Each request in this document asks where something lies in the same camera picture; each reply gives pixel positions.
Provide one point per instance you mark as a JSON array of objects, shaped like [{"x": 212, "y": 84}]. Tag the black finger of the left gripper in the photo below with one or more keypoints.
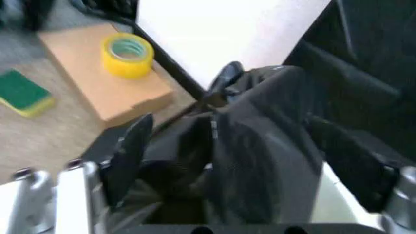
[{"x": 226, "y": 73}]

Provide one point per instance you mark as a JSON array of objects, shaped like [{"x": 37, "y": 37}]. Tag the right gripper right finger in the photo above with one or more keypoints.
[{"x": 364, "y": 170}]

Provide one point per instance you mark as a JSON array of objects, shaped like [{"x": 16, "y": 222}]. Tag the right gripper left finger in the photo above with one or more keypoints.
[{"x": 128, "y": 156}]

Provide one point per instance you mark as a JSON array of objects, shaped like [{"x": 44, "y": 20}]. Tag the black garbage bag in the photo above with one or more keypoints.
[{"x": 260, "y": 146}]

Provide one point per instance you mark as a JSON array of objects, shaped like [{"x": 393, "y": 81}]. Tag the white trash bin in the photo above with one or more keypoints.
[{"x": 338, "y": 185}]

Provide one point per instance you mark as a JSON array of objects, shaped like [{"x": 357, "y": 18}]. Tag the white desk panel black edge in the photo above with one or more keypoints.
[{"x": 211, "y": 29}]

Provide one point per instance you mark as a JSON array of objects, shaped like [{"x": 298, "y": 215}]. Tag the flat brown cardboard box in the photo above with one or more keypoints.
[{"x": 97, "y": 80}]

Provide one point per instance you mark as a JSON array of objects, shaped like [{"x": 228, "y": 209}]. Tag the yellow tape roll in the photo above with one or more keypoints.
[{"x": 128, "y": 62}]

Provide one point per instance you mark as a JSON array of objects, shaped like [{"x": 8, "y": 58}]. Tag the green and yellow sponge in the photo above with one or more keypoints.
[{"x": 22, "y": 93}]

